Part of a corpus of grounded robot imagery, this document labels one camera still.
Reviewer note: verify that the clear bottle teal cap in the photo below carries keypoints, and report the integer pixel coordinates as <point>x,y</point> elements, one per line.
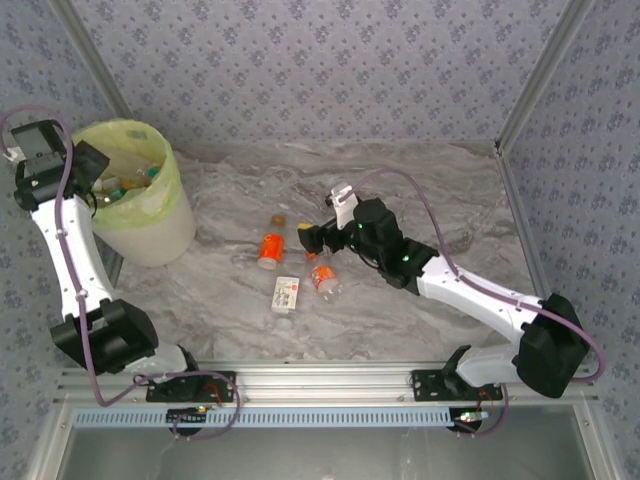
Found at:
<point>154,172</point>

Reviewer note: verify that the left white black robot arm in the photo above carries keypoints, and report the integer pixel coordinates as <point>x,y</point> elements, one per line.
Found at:
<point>70,250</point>

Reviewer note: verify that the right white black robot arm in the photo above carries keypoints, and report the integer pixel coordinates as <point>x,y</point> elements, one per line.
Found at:
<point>475,292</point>

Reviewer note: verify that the green plastic bin liner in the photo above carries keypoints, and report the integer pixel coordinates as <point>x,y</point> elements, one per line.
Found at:
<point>140,145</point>

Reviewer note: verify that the white round trash bin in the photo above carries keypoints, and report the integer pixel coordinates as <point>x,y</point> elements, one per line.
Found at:
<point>155,240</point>

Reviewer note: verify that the small clear bottle brown cap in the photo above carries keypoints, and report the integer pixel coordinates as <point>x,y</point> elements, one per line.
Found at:
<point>277,220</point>

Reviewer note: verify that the small orange label clear bottle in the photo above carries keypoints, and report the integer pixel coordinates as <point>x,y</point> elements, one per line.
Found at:
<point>322,276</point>

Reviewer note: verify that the large orange label bottle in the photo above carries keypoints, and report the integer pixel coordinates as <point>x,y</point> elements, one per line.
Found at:
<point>270,246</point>

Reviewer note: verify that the white printed label bottle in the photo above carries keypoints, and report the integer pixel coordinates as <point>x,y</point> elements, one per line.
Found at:
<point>285,295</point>

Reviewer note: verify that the small black controller board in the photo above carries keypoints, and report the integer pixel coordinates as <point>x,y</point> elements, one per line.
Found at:
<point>182,416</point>
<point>472,416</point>

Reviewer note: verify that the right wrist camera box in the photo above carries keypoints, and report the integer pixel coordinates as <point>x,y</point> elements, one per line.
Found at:
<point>344,205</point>

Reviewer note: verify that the aluminium table side rail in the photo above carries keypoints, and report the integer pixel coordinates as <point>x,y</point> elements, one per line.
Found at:
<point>523,225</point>
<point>118,265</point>

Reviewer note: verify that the aluminium frame post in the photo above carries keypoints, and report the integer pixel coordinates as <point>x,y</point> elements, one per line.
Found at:
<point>544,70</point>
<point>90,55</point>

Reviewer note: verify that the aluminium mounting rail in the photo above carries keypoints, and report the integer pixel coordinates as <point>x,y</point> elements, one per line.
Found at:
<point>325,382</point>

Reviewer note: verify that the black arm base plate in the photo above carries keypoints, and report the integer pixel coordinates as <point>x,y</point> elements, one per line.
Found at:
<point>225,378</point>
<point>425,387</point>

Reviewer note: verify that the aluminium frame leg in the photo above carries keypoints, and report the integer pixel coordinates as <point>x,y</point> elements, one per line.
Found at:
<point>47,445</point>
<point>598,445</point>

